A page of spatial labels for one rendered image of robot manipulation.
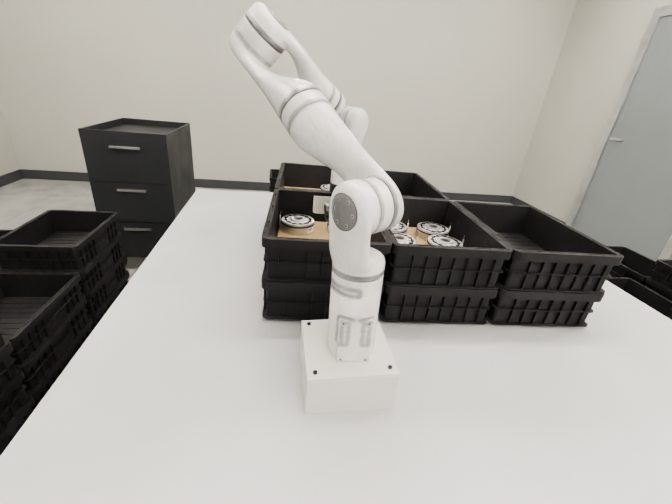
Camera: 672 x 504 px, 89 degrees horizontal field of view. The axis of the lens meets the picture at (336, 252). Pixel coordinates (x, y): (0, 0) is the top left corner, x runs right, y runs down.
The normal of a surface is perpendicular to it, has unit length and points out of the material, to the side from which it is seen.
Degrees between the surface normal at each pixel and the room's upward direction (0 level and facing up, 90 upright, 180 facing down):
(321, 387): 90
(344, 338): 90
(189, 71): 90
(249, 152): 90
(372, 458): 0
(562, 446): 0
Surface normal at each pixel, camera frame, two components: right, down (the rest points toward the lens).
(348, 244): -0.65, 0.33
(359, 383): 0.15, 0.44
